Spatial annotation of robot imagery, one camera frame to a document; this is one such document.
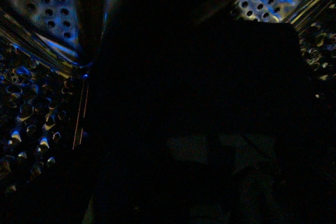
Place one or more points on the dark blue knit garment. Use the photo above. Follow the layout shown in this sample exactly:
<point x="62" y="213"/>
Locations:
<point x="200" y="100"/>

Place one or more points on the stainless steel perforated drum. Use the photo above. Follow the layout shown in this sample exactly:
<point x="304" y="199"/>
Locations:
<point x="48" y="47"/>

